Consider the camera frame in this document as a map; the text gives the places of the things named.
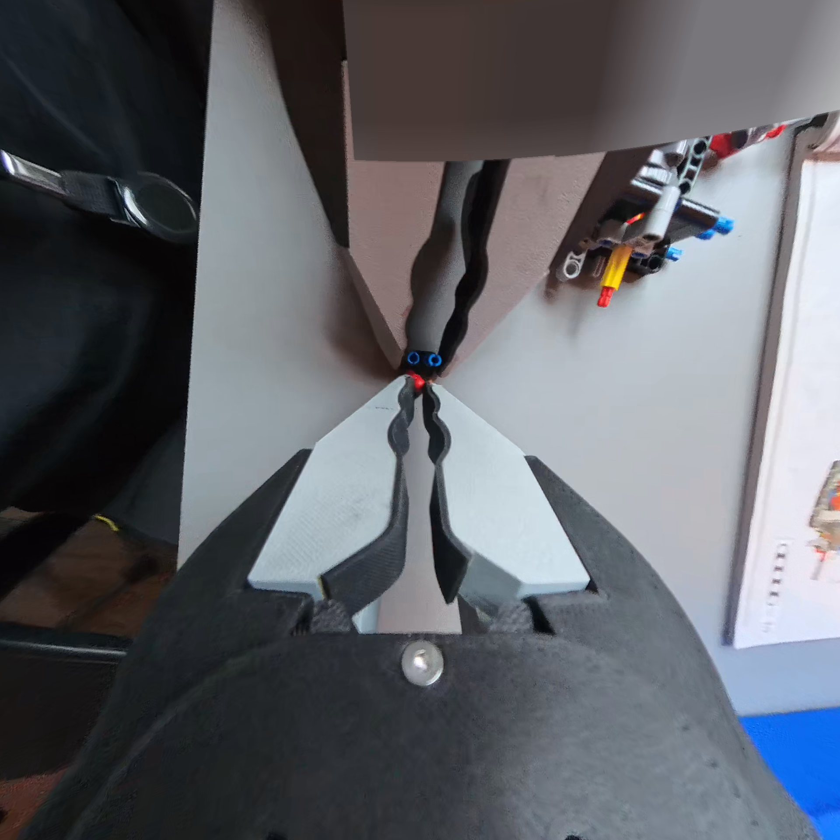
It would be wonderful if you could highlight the lego instruction booklet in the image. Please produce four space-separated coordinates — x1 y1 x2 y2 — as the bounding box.
725 141 840 651

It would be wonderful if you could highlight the lego chassis assembly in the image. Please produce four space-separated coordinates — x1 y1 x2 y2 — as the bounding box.
556 117 829 309

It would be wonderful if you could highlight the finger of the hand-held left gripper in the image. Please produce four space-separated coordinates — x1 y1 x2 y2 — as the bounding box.
341 157 460 362
436 152 606 376

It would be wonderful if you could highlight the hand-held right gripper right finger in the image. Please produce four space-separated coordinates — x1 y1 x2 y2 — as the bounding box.
420 381 592 605

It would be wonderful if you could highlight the black strap with buckle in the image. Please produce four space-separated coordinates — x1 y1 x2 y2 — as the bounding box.
0 150 199 245

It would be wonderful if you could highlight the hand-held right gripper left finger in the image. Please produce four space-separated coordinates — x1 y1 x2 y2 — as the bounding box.
248 377 417 618

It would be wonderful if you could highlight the blue plastic storage bin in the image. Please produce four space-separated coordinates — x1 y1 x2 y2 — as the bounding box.
738 709 840 840

